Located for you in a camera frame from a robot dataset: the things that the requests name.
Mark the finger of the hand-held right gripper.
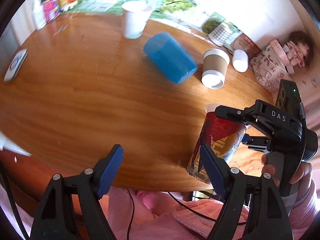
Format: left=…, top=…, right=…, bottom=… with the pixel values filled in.
left=241, top=133, right=272, bottom=153
left=214, top=105, right=253, bottom=125

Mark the white paper piece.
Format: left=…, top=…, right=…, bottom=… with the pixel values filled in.
left=0, top=130, right=32, bottom=157

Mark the white plastic bottle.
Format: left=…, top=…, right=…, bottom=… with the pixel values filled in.
left=32, top=2, right=47, bottom=30

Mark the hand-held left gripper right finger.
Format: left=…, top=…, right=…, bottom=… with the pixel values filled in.
left=200, top=144, right=293, bottom=240

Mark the green printed table mat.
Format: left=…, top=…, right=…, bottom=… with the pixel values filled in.
left=65, top=0, right=213, bottom=33

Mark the black strap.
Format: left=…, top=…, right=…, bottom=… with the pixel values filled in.
left=0, top=159, right=28, bottom=240

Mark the person's right hand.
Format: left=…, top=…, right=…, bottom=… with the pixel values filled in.
left=261, top=153, right=313, bottom=188

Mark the brown paper cup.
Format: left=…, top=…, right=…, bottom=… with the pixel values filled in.
left=201, top=48, right=230, bottom=89

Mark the small white cup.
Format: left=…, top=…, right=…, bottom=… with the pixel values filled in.
left=232, top=49, right=248, bottom=73

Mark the blue plastic cup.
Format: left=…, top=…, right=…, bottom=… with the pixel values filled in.
left=143, top=32, right=198, bottom=84

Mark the doll in pink clothes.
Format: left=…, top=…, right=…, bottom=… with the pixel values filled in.
left=250, top=31, right=316, bottom=93

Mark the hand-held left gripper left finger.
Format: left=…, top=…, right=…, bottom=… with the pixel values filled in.
left=30, top=144, right=124, bottom=240

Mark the red and yellow printed cup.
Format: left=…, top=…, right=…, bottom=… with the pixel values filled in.
left=186, top=103, right=247, bottom=188

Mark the white paper cup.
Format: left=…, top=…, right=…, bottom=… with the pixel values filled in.
left=121, top=1, right=153, bottom=39

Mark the black cable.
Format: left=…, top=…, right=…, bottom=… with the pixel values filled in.
left=126, top=188, right=136, bottom=240
left=167, top=192, right=248, bottom=226

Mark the person's right forearm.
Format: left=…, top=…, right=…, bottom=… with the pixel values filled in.
left=282, top=174, right=320, bottom=231

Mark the white flat device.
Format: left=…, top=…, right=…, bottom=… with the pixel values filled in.
left=4, top=49, right=28, bottom=82

